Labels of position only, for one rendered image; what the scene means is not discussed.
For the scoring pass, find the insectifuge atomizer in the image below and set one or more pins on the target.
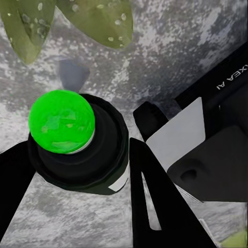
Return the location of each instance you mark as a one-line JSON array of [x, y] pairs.
[[78, 142]]

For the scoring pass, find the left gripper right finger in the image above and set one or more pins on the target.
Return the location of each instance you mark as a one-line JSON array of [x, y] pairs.
[[180, 226]]

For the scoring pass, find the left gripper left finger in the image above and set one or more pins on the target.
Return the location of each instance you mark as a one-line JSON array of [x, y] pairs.
[[16, 173]]

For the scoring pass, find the pot plant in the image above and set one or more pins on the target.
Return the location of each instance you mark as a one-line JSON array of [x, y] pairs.
[[21, 20]]

